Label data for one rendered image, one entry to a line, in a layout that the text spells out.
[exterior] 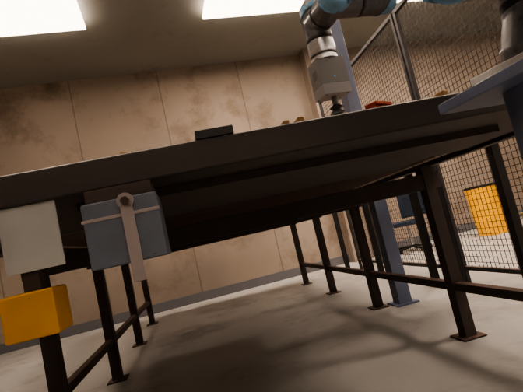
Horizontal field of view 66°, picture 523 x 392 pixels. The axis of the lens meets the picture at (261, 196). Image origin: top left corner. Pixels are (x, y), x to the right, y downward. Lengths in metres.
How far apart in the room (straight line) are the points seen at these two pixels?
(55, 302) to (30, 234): 0.13
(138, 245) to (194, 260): 5.03
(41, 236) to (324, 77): 0.78
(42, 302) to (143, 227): 0.21
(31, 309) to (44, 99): 5.64
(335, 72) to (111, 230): 0.72
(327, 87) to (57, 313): 0.82
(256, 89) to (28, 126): 3.22
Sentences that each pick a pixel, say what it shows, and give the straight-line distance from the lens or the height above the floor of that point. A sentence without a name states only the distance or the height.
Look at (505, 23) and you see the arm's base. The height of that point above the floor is 0.96.
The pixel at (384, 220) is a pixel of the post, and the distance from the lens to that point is 3.05.
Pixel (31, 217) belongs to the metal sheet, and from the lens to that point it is 0.85.
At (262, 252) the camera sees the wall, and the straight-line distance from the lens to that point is 5.93.
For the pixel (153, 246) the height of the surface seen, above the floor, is 0.73.
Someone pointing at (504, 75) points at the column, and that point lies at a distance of 0.74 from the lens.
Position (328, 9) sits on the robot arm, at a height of 1.22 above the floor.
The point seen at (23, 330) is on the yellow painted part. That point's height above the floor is 0.64.
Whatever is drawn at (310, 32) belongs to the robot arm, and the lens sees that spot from 1.21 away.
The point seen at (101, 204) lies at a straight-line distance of 0.79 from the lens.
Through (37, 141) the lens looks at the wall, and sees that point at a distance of 6.22.
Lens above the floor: 0.71
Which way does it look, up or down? 5 degrees up
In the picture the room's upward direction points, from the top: 13 degrees counter-clockwise
